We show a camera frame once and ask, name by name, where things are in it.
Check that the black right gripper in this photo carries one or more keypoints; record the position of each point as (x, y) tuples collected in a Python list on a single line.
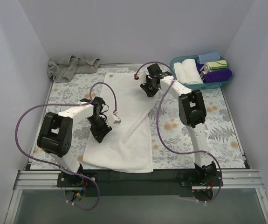
[(149, 87)]

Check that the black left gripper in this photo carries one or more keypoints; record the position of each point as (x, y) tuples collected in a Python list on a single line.
[(100, 129)]

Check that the white towel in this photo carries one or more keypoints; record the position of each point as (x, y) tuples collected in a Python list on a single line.
[(180, 73), (192, 74), (127, 147)]

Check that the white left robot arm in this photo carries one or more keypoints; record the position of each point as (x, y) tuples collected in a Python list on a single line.
[(55, 136)]

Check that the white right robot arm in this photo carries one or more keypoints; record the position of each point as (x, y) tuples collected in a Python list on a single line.
[(192, 114)]

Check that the teal plastic basket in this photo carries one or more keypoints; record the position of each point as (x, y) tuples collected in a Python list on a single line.
[(199, 66)]

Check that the rolled light blue towel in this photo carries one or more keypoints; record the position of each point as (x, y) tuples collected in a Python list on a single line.
[(204, 58)]

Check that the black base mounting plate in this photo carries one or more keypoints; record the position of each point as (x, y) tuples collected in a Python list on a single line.
[(160, 182)]

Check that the floral patterned table mat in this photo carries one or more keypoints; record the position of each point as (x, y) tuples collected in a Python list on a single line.
[(168, 135)]

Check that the rolled green striped towel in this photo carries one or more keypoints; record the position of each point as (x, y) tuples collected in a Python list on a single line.
[(214, 65)]

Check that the crumpled grey towel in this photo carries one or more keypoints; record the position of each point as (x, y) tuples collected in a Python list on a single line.
[(64, 69)]

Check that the rolled purple towel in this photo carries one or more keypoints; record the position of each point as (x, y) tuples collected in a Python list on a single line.
[(215, 76)]

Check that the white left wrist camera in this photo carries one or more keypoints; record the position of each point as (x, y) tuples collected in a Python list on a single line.
[(113, 119)]

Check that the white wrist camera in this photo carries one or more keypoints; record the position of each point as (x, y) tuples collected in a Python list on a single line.
[(113, 119), (141, 76)]

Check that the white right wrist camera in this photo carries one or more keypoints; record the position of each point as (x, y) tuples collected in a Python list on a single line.
[(141, 76)]

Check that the aluminium frame rail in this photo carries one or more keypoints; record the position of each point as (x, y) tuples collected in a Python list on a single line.
[(160, 197)]

